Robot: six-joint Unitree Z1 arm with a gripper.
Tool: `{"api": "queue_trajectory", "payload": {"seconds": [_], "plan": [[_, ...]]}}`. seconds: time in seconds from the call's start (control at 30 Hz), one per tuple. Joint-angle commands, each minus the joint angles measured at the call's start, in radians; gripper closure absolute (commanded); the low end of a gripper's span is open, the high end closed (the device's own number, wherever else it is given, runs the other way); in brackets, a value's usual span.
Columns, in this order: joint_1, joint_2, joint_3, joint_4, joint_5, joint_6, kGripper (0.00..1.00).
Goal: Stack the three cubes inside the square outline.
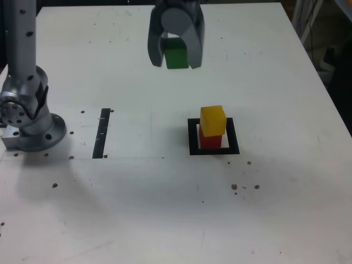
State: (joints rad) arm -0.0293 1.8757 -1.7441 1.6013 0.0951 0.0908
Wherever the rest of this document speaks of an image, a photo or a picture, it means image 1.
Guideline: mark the white metal frame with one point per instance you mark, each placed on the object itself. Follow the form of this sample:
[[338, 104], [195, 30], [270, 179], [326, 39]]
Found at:
[[301, 16]]

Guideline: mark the red cube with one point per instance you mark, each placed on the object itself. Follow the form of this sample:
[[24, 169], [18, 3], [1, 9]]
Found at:
[[210, 141]]

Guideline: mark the yellow cube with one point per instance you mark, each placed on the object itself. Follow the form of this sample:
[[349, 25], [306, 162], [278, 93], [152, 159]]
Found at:
[[213, 119]]

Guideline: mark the black tape strip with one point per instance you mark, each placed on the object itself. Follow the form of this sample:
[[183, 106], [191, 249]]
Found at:
[[100, 137]]

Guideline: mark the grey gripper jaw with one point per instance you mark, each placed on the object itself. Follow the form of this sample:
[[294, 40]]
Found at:
[[178, 22], [154, 44]]

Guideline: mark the green cube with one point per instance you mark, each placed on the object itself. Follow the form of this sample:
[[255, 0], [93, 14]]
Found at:
[[176, 57]]

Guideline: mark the black tape square outline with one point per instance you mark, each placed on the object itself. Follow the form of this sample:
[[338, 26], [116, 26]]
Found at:
[[233, 137]]

